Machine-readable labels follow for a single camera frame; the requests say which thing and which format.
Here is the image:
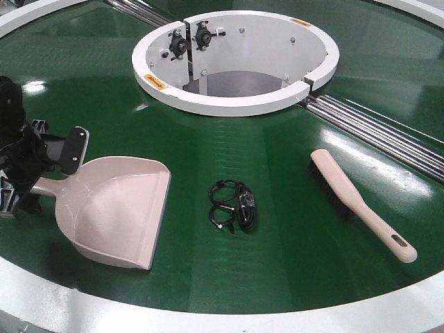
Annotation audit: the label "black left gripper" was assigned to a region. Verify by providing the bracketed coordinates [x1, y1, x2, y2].
[1, 119, 89, 218]

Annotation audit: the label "pink plastic dustpan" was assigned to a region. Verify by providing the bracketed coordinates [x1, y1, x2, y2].
[31, 156, 171, 270]

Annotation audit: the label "black cable bundle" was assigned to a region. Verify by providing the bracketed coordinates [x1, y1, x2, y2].
[208, 179, 259, 234]

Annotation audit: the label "pink hand brush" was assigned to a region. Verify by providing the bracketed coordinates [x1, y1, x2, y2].
[309, 148, 418, 263]

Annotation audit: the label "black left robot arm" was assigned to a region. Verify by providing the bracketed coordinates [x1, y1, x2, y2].
[1, 76, 89, 219]

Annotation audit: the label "white outer conveyor rim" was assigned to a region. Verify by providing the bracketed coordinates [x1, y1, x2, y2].
[0, 0, 444, 333]

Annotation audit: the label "black left bearing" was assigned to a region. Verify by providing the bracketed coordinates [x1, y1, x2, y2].
[169, 29, 187, 61]

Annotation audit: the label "black bearing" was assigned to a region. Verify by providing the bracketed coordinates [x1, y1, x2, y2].
[169, 29, 187, 61]
[194, 21, 212, 51]

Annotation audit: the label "chrome rollers top left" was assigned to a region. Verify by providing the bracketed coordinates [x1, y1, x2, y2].
[105, 0, 172, 28]

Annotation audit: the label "chrome rollers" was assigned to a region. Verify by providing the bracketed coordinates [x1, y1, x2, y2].
[300, 95, 443, 183]
[105, 0, 172, 28]

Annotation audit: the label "black right bearing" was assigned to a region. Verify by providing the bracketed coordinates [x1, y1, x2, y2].
[194, 21, 212, 51]

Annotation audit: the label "chrome rollers right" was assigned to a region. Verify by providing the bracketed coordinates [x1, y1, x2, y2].
[300, 95, 443, 183]

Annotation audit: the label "white inner conveyor ring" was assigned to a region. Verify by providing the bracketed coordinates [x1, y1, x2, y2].
[131, 10, 341, 118]

